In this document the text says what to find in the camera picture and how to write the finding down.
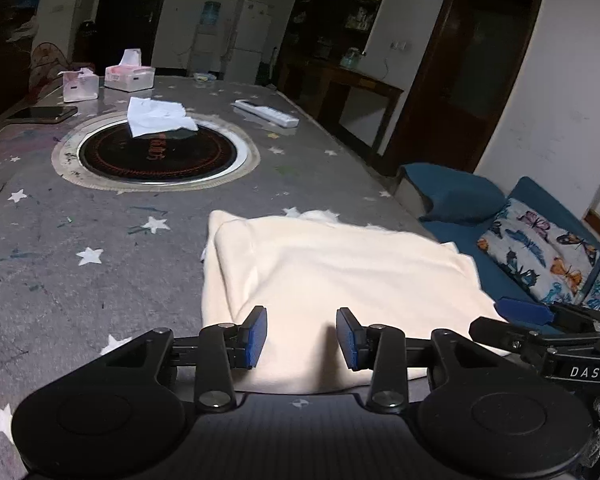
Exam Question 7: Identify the white tissue sheet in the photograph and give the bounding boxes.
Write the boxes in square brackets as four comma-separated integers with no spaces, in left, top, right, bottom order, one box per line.
[126,96,198,138]

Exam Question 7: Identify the pink tissue box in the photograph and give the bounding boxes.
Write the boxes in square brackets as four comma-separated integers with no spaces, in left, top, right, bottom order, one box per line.
[104,49,155,93]

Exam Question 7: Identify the patterned children play tent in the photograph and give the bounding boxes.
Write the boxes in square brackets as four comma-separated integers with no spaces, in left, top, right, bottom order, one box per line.
[26,41,71,104]

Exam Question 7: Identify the white refrigerator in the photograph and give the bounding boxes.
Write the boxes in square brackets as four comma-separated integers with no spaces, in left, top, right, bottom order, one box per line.
[223,0,272,84]

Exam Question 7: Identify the round black induction cooktop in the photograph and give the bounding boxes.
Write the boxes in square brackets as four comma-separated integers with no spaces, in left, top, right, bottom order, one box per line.
[52,112,260,193]

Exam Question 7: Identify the blue cushion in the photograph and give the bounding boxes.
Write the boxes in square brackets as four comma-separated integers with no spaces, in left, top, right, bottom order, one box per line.
[394,162,506,224]

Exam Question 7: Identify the blue sofa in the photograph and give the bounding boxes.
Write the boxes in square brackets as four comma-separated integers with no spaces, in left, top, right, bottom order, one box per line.
[396,162,600,311]

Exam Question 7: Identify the butterfly pattern pillow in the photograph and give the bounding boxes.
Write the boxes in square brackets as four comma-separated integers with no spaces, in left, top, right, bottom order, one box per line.
[477,198,600,304]

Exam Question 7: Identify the cream garment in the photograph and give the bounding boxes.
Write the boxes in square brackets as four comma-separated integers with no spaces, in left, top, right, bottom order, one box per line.
[201,210,498,394]

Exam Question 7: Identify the dark display cabinet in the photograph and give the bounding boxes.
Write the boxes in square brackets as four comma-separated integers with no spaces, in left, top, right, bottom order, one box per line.
[273,0,382,103]

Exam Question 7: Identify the grey star-pattern table mat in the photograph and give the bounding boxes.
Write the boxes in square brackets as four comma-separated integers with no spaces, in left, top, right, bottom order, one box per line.
[0,78,420,479]

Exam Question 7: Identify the white remote control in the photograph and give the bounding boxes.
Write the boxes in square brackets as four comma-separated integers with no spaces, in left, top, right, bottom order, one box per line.
[233,100,299,129]

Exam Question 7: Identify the dark wooden side table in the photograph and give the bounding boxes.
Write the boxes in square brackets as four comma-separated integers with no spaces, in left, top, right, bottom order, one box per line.
[317,64,403,160]

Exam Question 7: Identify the small white pink box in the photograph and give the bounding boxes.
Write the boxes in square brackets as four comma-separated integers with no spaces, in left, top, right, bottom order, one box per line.
[61,67,99,103]

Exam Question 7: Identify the dark entrance door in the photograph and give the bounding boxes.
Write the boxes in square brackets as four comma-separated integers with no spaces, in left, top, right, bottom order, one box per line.
[95,0,164,72]

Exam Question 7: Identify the water dispenser with bottle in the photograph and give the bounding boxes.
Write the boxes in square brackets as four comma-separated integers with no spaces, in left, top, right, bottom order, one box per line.
[187,1,221,74]

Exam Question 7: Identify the small green packet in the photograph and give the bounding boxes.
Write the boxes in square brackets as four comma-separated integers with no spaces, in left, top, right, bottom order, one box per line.
[193,73,216,82]

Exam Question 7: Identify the dark wooden door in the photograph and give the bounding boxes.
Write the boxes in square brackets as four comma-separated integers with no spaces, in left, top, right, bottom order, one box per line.
[380,0,542,174]

